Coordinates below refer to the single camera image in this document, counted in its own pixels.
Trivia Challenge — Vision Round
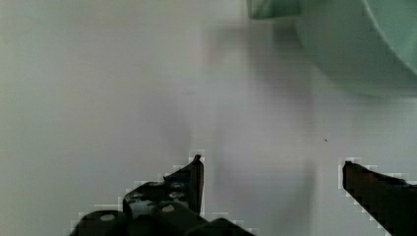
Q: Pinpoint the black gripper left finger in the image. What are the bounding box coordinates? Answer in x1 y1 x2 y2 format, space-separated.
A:
122 154 205 219

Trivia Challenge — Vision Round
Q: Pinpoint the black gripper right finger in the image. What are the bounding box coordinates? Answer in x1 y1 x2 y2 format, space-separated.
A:
342 161 417 236

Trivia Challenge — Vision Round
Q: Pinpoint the green plastic strainer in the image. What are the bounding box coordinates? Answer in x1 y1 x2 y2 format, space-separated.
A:
246 0 417 97

